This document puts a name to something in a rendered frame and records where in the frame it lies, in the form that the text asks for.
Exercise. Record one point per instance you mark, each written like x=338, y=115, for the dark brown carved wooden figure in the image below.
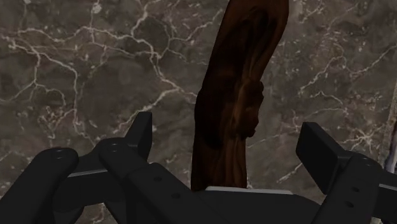
x=235, y=93

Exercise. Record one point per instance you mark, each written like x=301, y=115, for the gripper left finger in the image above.
x=124, y=173

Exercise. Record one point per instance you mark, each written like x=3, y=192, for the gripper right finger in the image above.
x=338, y=173

